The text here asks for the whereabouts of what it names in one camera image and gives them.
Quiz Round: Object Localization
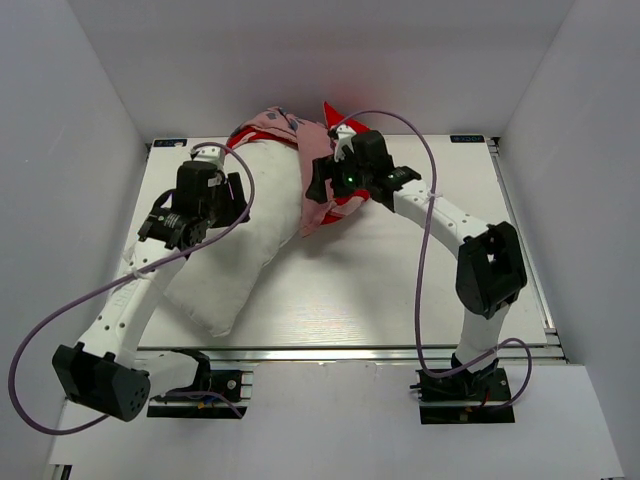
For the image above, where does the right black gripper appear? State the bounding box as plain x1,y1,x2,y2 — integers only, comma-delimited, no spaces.
305,148,371,205

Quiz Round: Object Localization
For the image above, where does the red cartoon print pillowcase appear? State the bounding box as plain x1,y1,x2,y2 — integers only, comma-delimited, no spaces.
226,103,370,236

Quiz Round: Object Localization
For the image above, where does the white pillow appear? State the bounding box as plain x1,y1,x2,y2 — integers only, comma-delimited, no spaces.
160,140,302,337

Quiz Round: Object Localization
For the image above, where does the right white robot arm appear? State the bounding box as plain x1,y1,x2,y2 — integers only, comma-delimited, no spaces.
306,126,527,399

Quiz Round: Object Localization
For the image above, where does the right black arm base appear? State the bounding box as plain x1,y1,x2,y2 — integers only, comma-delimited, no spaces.
409,368,515,425

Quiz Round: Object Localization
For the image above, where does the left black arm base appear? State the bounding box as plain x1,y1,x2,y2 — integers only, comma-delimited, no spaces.
140,349,252,420

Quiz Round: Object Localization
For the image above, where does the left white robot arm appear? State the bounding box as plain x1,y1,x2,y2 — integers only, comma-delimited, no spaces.
52,160,248,422

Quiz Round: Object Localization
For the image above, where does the blue label sticker left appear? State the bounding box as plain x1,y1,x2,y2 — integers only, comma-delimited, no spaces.
152,138,187,148

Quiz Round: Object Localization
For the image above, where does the blue label sticker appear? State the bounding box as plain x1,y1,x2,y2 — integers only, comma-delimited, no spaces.
449,134,485,144
152,138,187,148

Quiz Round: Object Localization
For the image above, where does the blue label sticker right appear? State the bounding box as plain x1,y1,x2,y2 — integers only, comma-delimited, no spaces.
449,134,485,144

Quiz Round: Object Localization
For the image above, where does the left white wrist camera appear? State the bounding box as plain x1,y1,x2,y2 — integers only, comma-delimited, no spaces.
190,145,226,171

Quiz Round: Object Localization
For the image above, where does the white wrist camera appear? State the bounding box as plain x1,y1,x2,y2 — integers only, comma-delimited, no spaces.
328,124,356,162
190,145,226,171

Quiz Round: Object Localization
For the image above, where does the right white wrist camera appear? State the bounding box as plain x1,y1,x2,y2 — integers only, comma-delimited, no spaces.
328,124,356,162

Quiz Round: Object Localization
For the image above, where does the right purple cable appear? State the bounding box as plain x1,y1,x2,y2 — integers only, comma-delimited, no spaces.
327,109,531,411

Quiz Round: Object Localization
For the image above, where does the purple cable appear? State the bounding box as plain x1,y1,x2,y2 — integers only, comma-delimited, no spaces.
327,109,531,411
6,142,258,436

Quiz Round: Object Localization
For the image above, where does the aluminium table frame rail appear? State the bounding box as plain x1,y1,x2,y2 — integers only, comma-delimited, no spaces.
137,345,565,362

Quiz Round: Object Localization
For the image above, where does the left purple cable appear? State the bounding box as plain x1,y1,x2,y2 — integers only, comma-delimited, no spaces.
6,142,258,436

